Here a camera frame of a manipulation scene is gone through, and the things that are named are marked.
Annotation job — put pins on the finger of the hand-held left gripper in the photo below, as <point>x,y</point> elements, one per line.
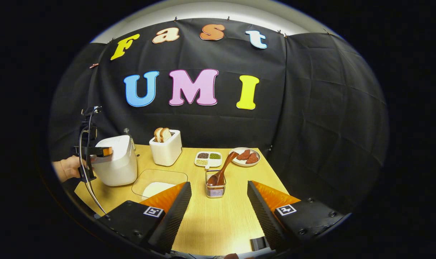
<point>107,151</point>

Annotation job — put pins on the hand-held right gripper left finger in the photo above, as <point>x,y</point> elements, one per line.
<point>173,216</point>

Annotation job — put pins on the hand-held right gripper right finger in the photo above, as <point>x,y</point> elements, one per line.
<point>262,216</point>

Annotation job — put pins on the white rice cooker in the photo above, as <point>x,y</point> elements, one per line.
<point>117,169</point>

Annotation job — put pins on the white rice layer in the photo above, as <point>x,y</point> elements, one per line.
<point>156,189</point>

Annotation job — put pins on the brown wooden spoon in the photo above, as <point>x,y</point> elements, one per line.
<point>223,169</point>

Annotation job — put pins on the small glass bottle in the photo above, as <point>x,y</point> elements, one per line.
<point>128,135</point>

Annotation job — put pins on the clear plastic container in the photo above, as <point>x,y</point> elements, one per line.
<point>149,176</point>

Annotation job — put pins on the toasted bread slice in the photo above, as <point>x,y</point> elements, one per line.
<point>157,135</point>
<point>166,135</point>

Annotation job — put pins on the red meat slice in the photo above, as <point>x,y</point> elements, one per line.
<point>252,158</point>
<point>243,155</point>

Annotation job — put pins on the white toaster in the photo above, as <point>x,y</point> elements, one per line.
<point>165,154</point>

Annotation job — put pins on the round white plate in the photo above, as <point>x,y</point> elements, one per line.
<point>235,161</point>

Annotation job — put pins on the white divided grain dish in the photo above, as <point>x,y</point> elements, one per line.
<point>207,163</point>

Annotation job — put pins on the small red clip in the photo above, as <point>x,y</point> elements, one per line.
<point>93,65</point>

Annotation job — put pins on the black backdrop cloth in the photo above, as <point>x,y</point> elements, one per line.
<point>311,108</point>

